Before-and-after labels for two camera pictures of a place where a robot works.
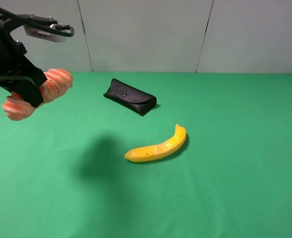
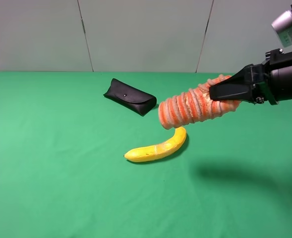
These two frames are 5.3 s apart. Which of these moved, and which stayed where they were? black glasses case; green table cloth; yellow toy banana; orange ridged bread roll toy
Moved: orange ridged bread roll toy
Stayed: black glasses case; yellow toy banana; green table cloth
